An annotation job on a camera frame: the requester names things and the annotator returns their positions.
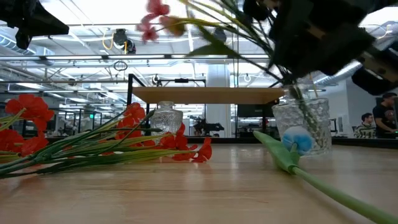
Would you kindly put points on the black monitor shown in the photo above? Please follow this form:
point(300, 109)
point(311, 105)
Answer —
point(255, 110)

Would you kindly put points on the black overhead camera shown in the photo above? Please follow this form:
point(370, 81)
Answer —
point(120, 36)

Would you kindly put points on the blue artificial flower green stem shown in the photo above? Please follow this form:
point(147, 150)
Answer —
point(326, 186)

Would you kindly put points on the large diamond-pattern glass vase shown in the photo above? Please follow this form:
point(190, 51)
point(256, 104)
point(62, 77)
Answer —
point(317, 124)

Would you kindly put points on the pink artificial flower bunch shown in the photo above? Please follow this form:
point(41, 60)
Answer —
point(157, 8)

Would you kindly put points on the black background machine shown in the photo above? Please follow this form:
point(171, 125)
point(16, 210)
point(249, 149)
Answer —
point(205, 127)

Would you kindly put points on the overhead frame beam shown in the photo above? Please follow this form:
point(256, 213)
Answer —
point(77, 57)

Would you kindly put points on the red artificial flower bunch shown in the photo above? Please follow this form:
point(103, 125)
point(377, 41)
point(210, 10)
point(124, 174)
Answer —
point(133, 113)
point(31, 107)

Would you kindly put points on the silver ceiling duct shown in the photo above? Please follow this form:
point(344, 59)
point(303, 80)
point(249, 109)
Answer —
point(342, 73)

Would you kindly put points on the small embossed glass vase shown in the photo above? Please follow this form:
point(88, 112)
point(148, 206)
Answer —
point(166, 119)

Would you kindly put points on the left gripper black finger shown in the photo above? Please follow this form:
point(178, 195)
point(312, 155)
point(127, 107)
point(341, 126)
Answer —
point(43, 25)

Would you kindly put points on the white building column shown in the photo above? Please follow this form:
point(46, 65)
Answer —
point(219, 121)

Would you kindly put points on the wooden shelf with black frame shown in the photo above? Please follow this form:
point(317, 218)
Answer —
point(205, 95)

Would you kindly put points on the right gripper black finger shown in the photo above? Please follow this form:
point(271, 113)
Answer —
point(317, 37)

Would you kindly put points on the black table edge rail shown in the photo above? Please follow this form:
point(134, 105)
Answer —
point(363, 143)

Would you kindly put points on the person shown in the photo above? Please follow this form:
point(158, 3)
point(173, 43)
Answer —
point(367, 130)
point(384, 116)

